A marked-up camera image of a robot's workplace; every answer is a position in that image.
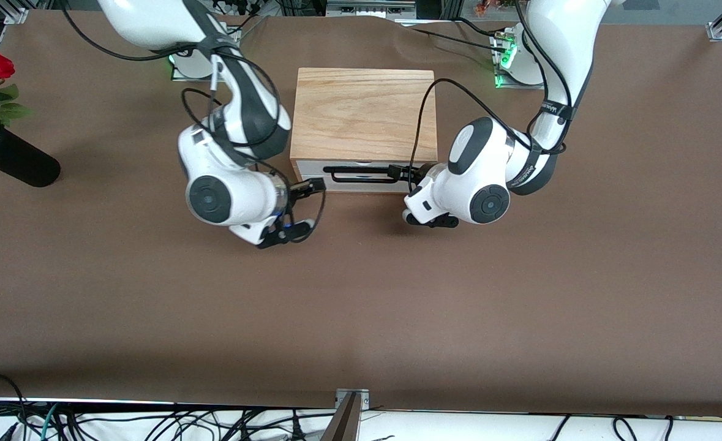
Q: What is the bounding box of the black metal drawer handle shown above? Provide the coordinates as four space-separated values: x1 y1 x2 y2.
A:
322 164 398 184

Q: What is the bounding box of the wooden drawer with white front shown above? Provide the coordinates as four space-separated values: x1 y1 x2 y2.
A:
295 160 438 194

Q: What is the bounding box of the light wooden drawer cabinet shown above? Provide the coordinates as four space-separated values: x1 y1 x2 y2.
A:
289 67 438 165

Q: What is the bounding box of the brown paper table cover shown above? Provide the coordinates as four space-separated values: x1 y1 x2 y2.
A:
0 9 722 418

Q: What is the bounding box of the grey power strip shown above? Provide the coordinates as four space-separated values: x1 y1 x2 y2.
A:
325 0 418 19

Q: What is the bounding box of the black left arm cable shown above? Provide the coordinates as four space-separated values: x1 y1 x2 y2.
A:
408 0 577 184

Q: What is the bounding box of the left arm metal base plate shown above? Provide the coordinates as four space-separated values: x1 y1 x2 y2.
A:
493 31 545 90

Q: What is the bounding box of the black cable across table cover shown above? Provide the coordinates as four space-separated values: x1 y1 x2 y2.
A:
407 26 502 52

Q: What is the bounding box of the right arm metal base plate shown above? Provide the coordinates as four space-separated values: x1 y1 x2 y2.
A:
170 55 239 83

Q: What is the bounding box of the small metal clamp bracket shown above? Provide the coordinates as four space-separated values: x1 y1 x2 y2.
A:
334 387 371 410

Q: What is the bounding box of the dark camera mount pole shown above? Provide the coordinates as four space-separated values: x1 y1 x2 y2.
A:
319 392 363 441

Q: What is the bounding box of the tangled black cable bundle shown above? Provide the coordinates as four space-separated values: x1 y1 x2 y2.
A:
55 405 337 441

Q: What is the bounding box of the aluminium corner bracket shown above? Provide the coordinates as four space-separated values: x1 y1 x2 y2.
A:
6 0 32 25

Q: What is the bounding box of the teal cable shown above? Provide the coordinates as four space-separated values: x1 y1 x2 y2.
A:
37 403 60 441

